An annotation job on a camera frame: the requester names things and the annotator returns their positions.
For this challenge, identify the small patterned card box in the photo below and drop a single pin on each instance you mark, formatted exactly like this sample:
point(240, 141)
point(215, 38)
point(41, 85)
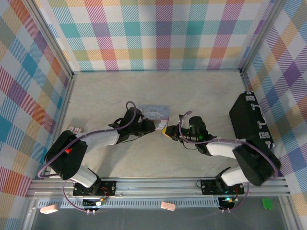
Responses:
point(76, 129)

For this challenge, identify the green plastic piece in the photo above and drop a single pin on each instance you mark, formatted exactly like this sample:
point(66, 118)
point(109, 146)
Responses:
point(266, 204)

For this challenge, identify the small black electronics board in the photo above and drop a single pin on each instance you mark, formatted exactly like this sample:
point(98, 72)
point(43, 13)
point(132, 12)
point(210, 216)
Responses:
point(227, 202)
point(93, 203)

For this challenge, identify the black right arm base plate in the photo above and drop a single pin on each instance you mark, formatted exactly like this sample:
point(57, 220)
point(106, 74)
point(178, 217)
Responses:
point(208, 187)

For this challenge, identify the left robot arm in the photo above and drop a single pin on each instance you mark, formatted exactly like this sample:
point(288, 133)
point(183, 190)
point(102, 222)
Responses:
point(64, 155)

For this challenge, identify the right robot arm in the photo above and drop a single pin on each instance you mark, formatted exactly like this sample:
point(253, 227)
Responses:
point(251, 163)

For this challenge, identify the aluminium frame post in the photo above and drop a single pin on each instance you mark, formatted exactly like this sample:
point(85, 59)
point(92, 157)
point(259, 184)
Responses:
point(261, 36)
point(50, 36)

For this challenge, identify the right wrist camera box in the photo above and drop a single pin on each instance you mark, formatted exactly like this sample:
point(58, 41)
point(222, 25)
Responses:
point(180, 118)

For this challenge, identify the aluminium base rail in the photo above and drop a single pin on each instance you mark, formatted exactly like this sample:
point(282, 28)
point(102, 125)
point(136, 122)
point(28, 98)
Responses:
point(156, 187)

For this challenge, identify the black carrying case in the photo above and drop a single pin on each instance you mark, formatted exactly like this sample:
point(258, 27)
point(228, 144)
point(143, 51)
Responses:
point(247, 117)

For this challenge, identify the pink oblong eraser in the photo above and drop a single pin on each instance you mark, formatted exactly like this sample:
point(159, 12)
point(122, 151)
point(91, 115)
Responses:
point(49, 209)
point(168, 206)

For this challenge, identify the blue cartoon tin box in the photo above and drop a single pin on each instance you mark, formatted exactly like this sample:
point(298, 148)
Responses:
point(154, 111)

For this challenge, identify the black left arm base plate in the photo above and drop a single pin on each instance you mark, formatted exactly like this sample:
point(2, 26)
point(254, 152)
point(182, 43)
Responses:
point(108, 188)

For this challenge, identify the aluminium side rail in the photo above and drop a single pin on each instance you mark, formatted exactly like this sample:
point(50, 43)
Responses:
point(245, 82)
point(66, 105)

